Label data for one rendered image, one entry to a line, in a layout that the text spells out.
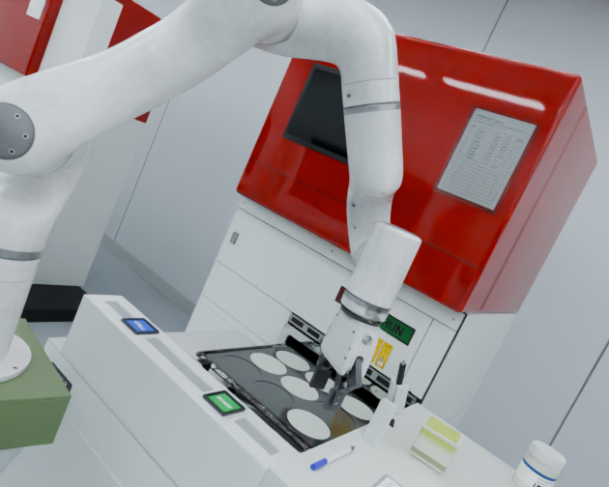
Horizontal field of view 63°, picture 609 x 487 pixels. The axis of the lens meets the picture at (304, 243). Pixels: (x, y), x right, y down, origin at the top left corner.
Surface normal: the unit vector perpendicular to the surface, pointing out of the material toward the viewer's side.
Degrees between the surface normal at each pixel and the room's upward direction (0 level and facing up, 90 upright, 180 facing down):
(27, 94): 57
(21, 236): 84
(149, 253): 90
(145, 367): 90
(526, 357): 90
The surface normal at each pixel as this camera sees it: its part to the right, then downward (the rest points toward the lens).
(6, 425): 0.64, 0.40
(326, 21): -0.65, 0.04
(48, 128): 0.59, 0.09
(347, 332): -0.81, -0.26
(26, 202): 0.62, -0.65
